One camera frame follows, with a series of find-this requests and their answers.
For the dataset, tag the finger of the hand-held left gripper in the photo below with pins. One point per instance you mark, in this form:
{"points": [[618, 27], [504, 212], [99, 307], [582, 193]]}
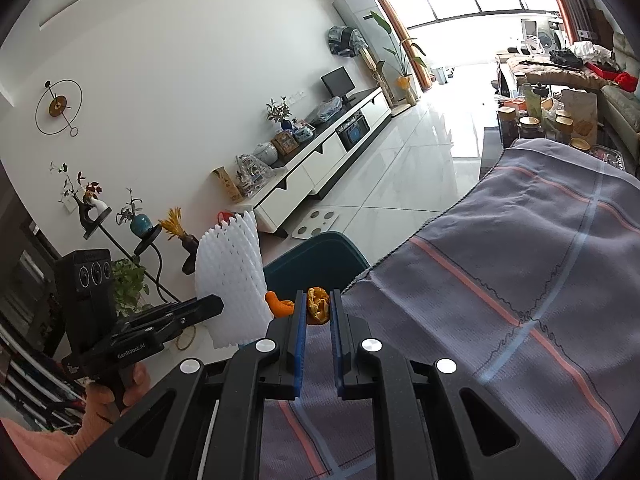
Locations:
{"points": [[205, 310], [160, 311]]}

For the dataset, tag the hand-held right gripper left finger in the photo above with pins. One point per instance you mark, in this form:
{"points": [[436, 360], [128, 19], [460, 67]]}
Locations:
{"points": [[300, 340]]}

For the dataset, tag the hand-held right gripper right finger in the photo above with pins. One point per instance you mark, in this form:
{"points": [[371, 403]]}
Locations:
{"points": [[339, 340]]}

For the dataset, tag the orange peel piece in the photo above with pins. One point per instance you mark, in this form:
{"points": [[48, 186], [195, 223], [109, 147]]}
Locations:
{"points": [[279, 305], [318, 305]]}

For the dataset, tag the white foam fruit net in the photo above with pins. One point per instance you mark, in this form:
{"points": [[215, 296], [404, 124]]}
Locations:
{"points": [[230, 270]]}

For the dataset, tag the teal trash bin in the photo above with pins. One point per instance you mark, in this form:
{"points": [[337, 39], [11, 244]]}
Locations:
{"points": [[320, 260]]}

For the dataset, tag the person's left forearm pink sleeve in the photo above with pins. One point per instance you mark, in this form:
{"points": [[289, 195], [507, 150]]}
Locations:
{"points": [[45, 455]]}

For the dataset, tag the person's left hand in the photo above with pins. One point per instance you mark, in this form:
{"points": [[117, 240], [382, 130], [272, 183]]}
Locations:
{"points": [[100, 410]]}

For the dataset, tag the green potted plant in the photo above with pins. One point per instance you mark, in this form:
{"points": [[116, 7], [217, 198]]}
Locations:
{"points": [[127, 287]]}

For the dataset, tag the dark vase yellow wheat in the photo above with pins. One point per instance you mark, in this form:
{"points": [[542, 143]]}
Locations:
{"points": [[187, 245]]}

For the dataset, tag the black metal plant stand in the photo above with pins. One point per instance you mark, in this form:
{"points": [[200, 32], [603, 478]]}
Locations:
{"points": [[150, 237]]}

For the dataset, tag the blue vase with plant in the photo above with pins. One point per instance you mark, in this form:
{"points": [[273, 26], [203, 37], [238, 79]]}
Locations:
{"points": [[141, 223]]}

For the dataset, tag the white vase with branches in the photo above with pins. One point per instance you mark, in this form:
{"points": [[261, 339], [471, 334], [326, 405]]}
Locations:
{"points": [[92, 207]]}

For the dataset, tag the dark shelving unit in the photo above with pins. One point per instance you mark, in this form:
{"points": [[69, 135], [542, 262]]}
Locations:
{"points": [[35, 390]]}

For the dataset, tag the white cardboard with holes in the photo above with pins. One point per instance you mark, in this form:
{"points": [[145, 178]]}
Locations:
{"points": [[309, 224]]}

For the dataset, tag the yellow patterned box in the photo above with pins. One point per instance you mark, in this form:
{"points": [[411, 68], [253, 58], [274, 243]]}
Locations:
{"points": [[227, 185]]}

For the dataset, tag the clear plastic container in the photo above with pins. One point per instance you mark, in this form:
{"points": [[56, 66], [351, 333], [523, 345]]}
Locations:
{"points": [[252, 175]]}

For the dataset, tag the white tv cabinet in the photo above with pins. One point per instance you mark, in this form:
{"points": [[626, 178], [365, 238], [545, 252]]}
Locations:
{"points": [[300, 175]]}

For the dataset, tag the white ceramic jar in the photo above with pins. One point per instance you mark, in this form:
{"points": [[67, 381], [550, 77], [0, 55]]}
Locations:
{"points": [[265, 154]]}

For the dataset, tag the blue white porcelain bowl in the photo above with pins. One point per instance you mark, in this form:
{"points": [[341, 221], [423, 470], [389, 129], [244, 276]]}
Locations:
{"points": [[303, 134]]}

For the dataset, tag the small plant blue pot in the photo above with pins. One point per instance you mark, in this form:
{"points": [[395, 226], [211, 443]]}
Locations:
{"points": [[281, 117]]}

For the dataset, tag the clear bag blue items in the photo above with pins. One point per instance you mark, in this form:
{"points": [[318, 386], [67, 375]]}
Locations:
{"points": [[326, 110]]}

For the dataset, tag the wooden stand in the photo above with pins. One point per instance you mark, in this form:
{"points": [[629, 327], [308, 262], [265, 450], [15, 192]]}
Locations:
{"points": [[387, 90]]}

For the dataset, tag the black monitor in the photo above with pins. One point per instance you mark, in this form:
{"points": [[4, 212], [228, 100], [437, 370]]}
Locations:
{"points": [[337, 82]]}

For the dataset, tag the yellow wrapped flower pot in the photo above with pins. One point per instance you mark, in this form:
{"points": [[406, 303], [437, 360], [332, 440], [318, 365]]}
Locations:
{"points": [[406, 87]]}

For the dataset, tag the glass jar wooden lid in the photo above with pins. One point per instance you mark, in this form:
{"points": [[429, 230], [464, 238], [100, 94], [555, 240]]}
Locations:
{"points": [[508, 127], [564, 130], [531, 129]]}

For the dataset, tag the dark bundled bag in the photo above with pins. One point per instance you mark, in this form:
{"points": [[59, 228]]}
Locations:
{"points": [[345, 40]]}

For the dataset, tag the large leafy plant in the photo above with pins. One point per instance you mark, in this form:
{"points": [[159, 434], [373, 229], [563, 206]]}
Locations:
{"points": [[400, 45]]}

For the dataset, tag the green drink carton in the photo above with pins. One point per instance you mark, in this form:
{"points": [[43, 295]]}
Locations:
{"points": [[533, 105]]}

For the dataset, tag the large paper snack bag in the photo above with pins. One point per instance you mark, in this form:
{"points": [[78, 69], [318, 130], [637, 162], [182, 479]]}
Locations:
{"points": [[580, 115]]}

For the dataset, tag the white standing air conditioner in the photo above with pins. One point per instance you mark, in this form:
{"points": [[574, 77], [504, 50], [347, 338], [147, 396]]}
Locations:
{"points": [[360, 10]]}

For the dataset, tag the cluttered coffee table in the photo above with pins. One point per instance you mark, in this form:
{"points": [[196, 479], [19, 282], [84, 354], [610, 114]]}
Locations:
{"points": [[545, 80]]}

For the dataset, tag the white chair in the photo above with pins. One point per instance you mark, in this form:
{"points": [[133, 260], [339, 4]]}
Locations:
{"points": [[530, 37]]}

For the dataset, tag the black clothes pile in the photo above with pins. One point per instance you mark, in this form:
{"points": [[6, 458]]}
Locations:
{"points": [[565, 57]]}

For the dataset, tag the green sofa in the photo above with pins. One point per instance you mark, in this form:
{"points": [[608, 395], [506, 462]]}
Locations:
{"points": [[622, 105]]}

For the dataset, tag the white washing machine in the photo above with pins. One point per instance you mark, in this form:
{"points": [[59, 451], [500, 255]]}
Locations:
{"points": [[552, 34]]}

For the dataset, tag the red box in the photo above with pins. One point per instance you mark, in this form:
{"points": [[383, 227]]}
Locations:
{"points": [[600, 71]]}

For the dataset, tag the white cloth pile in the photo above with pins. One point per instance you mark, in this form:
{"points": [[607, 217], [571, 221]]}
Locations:
{"points": [[592, 51]]}

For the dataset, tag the red cloth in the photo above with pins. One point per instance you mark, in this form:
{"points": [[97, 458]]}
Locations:
{"points": [[627, 82]]}

